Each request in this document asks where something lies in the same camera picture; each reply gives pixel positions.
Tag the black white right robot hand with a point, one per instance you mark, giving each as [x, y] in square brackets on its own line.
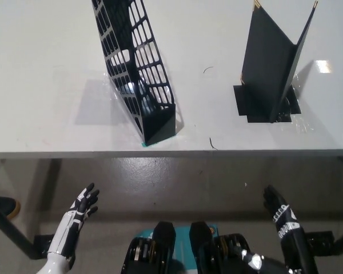
[281, 212]

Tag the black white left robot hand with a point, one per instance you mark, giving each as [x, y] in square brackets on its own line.
[84, 204]

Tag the black notebook with gold corners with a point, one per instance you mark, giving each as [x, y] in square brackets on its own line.
[263, 57]

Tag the black mesh file shelf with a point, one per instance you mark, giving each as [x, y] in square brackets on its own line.
[160, 125]

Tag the grey table leg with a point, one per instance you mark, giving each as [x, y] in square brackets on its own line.
[47, 185]

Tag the black shoe with tan sole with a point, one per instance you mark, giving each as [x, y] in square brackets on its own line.
[5, 204]

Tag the teal tape piece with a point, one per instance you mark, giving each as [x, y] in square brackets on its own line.
[144, 145]

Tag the black tape patch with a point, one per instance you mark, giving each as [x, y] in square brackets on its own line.
[243, 100]

